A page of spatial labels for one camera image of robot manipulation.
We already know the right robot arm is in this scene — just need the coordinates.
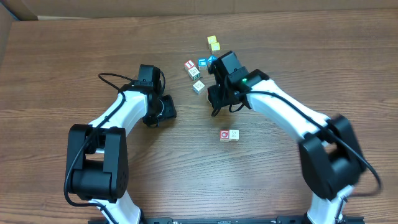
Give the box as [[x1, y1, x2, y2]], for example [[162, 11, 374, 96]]
[[208, 51, 366, 223]]

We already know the cardboard box edge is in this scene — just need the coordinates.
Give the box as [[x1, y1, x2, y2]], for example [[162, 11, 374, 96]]
[[1, 0, 397, 20]]

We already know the blue-sided picture block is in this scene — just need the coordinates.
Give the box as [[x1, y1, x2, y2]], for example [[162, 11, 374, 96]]
[[193, 80, 205, 95]]

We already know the yellow block near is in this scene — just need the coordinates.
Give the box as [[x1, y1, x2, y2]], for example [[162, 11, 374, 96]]
[[210, 42, 221, 54]]

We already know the green-sided picture block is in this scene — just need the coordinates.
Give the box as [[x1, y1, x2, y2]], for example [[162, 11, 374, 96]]
[[188, 67, 201, 80]]

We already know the yellow block far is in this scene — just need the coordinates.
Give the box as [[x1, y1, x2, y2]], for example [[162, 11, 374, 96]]
[[207, 35, 217, 45]]

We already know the blue G letter block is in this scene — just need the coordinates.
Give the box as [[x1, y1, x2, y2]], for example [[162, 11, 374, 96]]
[[197, 58, 208, 70]]

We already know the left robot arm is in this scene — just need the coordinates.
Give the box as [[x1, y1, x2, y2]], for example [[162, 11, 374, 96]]
[[63, 64, 177, 224]]

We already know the yellow block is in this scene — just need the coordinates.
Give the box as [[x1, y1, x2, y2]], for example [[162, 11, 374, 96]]
[[207, 35, 217, 45], [210, 42, 221, 54]]

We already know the cow picture number 2 block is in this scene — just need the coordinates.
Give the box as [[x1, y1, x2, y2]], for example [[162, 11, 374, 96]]
[[229, 129, 239, 141]]

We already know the red I letter block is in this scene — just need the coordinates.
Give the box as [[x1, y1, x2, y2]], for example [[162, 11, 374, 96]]
[[184, 60, 196, 71]]

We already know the blue X letter block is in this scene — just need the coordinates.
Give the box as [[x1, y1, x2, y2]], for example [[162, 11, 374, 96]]
[[207, 55, 217, 66]]

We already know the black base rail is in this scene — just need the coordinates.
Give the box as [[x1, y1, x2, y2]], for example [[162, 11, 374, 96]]
[[87, 215, 365, 224]]

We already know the red Q wooden block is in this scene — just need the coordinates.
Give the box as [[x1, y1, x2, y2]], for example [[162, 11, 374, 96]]
[[220, 129, 229, 142]]

